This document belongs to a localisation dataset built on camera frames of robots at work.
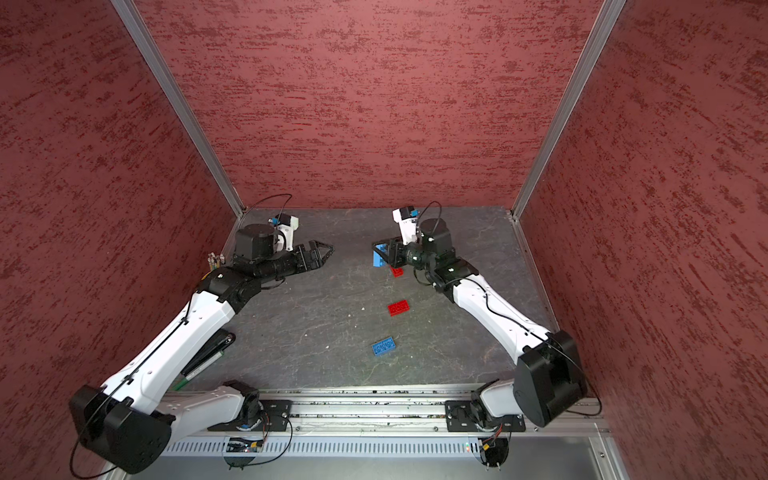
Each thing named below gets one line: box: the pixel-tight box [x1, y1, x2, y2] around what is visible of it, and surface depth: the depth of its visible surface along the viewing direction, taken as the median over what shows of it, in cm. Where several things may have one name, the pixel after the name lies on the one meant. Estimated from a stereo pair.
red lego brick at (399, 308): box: [388, 299, 411, 317], surface depth 95 cm
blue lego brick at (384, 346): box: [372, 336, 397, 356], surface depth 87 cm
